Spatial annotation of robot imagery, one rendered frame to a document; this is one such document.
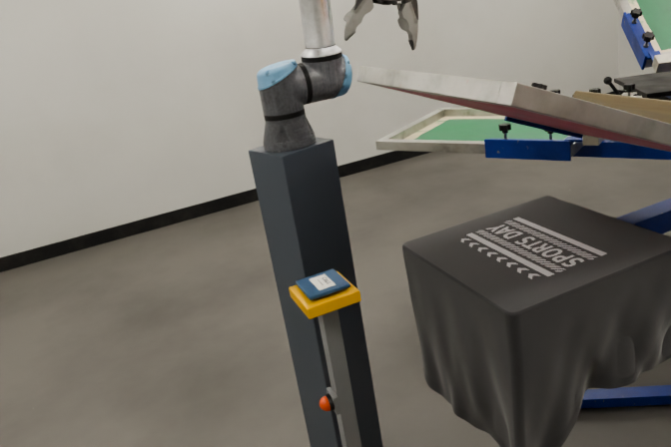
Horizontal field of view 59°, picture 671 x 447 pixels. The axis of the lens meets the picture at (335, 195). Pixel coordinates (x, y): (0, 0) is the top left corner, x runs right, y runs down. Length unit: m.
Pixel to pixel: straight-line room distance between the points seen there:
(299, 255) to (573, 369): 0.77
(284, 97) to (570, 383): 0.99
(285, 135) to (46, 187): 3.51
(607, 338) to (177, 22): 4.09
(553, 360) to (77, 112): 4.12
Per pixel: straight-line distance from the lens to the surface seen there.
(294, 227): 1.67
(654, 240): 1.53
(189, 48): 4.92
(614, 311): 1.43
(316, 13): 1.66
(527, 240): 1.52
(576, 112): 1.09
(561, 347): 1.36
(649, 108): 1.60
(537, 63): 6.48
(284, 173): 1.61
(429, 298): 1.51
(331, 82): 1.68
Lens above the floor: 1.59
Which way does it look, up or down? 19 degrees down
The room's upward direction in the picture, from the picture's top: 9 degrees counter-clockwise
